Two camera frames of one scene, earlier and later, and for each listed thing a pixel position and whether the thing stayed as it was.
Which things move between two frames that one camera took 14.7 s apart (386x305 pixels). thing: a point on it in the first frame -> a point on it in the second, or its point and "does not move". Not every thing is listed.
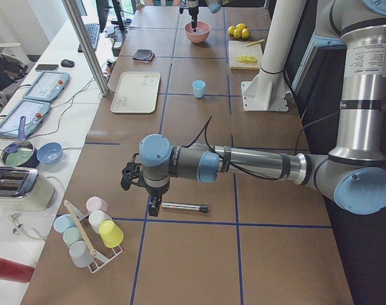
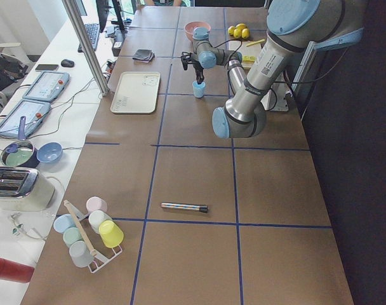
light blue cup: [198, 87] does not move
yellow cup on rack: [112, 235] does not move
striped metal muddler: [202, 208] does not move
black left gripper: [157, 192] -> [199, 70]
